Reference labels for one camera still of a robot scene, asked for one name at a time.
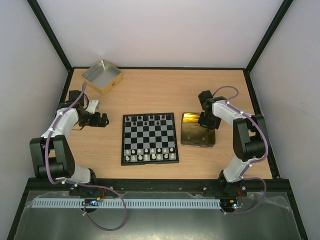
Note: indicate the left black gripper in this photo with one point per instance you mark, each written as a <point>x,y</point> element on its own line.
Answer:
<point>96,122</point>

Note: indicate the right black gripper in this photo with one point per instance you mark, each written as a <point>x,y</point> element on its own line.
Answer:
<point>208,124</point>

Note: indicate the gold tin lid tray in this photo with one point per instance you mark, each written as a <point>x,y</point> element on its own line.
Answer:
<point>192,134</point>

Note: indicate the gold square tin box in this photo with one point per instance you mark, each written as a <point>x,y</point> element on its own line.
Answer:
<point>103,76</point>

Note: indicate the black magnetic chess board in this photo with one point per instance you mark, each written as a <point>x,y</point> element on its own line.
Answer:
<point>149,139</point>

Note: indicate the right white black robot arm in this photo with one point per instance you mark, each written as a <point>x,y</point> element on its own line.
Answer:
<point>249,138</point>

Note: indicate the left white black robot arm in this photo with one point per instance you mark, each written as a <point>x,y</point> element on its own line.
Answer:
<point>51,155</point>

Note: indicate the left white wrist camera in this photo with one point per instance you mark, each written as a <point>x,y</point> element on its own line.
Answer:
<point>93,105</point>

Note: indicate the grey slotted cable duct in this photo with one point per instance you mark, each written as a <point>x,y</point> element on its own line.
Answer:
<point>72,203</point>

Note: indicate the black aluminium frame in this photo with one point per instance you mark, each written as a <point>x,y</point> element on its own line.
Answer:
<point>276,184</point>

